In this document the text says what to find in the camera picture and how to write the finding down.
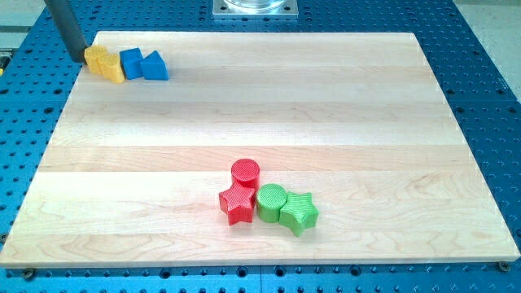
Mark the yellow hexagon block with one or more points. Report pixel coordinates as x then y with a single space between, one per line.
92 54

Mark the red cylinder block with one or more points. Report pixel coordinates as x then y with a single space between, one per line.
246 172

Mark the green cylinder block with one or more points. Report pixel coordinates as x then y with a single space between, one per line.
270 199

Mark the red star block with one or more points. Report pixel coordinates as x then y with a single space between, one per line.
238 203

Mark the green star block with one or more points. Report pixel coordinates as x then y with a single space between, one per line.
298 213

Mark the wooden board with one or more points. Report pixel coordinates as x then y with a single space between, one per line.
132 173

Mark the blue triangle block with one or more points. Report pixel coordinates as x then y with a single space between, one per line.
154 68

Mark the blue cube block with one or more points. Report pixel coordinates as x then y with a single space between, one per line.
131 63

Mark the yellow heart block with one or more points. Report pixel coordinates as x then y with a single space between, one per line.
111 68

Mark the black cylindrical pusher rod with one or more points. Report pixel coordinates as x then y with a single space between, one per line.
67 24

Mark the left board clamp screw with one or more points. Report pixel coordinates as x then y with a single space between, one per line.
28 274

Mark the board clamp screw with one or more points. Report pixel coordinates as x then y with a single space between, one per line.
28 274
503 267

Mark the right board clamp screw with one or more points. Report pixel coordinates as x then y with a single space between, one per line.
503 267

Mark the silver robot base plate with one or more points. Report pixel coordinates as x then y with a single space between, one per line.
254 8

